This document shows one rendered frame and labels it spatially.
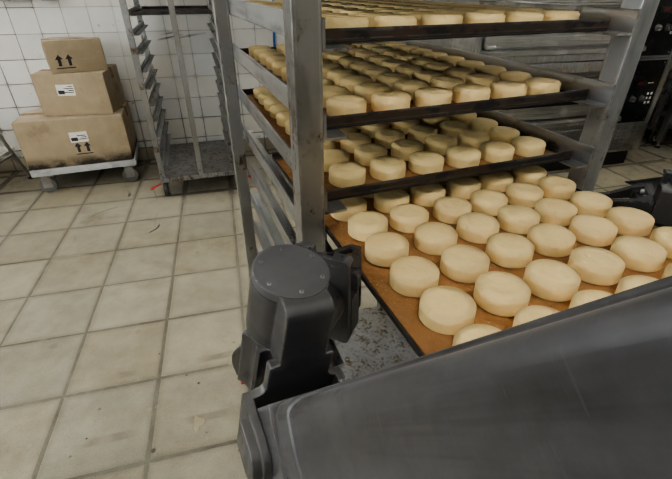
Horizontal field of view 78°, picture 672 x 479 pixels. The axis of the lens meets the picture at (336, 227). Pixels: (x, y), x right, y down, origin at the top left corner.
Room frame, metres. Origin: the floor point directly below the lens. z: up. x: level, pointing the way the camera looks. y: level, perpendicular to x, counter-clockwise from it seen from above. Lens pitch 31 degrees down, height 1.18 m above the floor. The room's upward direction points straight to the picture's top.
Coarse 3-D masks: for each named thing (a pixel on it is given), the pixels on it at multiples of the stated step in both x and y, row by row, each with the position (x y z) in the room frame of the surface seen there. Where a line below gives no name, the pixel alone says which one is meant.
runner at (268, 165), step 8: (248, 136) 0.93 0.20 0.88; (256, 136) 0.99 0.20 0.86; (256, 144) 0.85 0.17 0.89; (256, 152) 0.84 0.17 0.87; (264, 152) 0.88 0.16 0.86; (264, 160) 0.77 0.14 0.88; (272, 160) 0.83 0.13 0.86; (264, 168) 0.77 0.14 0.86; (272, 168) 0.78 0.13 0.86; (272, 176) 0.71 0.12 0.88; (280, 176) 0.74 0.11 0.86; (272, 184) 0.71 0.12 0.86; (280, 184) 0.65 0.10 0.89; (288, 184) 0.71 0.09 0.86; (280, 192) 0.65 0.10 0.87; (288, 192) 0.67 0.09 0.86; (288, 200) 0.60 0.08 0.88; (288, 208) 0.60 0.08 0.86; (328, 248) 0.49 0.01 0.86
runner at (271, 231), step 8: (256, 200) 0.99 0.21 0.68; (256, 208) 0.93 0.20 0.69; (264, 208) 0.95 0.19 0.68; (264, 216) 0.91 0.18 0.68; (264, 224) 0.84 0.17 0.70; (272, 224) 0.87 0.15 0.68; (272, 232) 0.83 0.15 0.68; (272, 240) 0.76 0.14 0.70; (280, 240) 0.79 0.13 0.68; (336, 352) 0.46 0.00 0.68; (336, 360) 0.45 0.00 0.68
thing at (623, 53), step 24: (624, 0) 0.61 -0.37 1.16; (648, 0) 0.58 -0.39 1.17; (648, 24) 0.59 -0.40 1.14; (624, 48) 0.59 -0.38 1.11; (600, 72) 0.61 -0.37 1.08; (624, 72) 0.59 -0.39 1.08; (624, 96) 0.59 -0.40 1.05; (600, 120) 0.59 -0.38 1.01; (600, 144) 0.59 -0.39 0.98; (600, 168) 0.59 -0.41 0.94
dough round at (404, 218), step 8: (392, 208) 0.48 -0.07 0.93; (400, 208) 0.48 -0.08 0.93; (408, 208) 0.48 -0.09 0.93; (416, 208) 0.48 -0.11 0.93; (424, 208) 0.48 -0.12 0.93; (392, 216) 0.46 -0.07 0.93; (400, 216) 0.45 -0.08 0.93; (408, 216) 0.45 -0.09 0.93; (416, 216) 0.45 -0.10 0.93; (424, 216) 0.45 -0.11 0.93; (392, 224) 0.46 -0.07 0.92; (400, 224) 0.45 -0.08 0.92; (408, 224) 0.44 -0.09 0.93; (416, 224) 0.44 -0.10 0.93; (408, 232) 0.44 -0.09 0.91
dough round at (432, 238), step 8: (424, 224) 0.43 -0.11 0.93; (432, 224) 0.43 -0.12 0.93; (440, 224) 0.43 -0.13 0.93; (416, 232) 0.42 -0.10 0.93; (424, 232) 0.41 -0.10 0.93; (432, 232) 0.41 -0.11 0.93; (440, 232) 0.41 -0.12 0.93; (448, 232) 0.41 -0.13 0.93; (456, 232) 0.42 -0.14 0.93; (416, 240) 0.41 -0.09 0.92; (424, 240) 0.40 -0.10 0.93; (432, 240) 0.40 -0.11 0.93; (440, 240) 0.39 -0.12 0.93; (448, 240) 0.40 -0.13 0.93; (456, 240) 0.40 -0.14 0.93; (424, 248) 0.40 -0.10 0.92; (432, 248) 0.39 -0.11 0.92; (440, 248) 0.39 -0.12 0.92
